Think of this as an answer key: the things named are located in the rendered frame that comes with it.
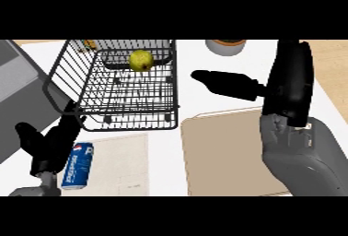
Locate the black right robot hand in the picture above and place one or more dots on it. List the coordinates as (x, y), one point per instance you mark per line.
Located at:
(289, 83)

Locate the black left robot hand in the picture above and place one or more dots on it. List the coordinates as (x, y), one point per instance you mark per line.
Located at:
(47, 150)

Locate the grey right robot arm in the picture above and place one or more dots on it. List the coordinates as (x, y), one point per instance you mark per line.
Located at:
(308, 162)

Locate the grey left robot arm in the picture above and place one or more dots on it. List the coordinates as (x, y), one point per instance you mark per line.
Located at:
(40, 188)

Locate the tan tray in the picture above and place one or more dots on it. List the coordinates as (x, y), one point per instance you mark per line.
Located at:
(221, 153)

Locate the yellow-green pear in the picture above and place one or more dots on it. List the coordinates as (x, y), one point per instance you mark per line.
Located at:
(141, 60)

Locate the blue soda can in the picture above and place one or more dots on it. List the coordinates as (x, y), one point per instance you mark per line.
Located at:
(78, 166)

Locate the pale beige placemat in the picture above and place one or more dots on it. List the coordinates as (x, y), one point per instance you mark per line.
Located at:
(121, 166)

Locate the grey jar with brown top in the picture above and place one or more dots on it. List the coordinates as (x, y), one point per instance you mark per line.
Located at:
(225, 49)

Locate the grey appliance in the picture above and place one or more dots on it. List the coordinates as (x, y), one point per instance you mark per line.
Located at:
(22, 92)

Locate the small brown food item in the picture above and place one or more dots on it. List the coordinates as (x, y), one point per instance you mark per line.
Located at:
(88, 44)

